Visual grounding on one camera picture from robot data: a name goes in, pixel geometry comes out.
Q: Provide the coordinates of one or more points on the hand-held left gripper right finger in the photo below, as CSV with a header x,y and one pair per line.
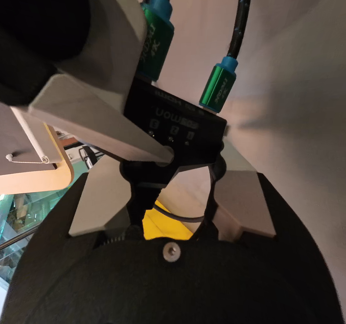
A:
x,y
243,199

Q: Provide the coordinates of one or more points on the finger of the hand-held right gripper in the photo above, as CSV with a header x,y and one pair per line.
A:
x,y
89,113
116,32

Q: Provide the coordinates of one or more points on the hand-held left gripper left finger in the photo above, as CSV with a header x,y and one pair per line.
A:
x,y
100,202

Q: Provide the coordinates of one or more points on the yellow plastic bin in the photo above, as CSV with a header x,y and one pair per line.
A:
x,y
162,226

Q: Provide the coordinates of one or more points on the black HDMI switch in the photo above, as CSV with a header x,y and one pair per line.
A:
x,y
189,151

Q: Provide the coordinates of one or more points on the black pole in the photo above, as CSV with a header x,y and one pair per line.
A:
x,y
16,238

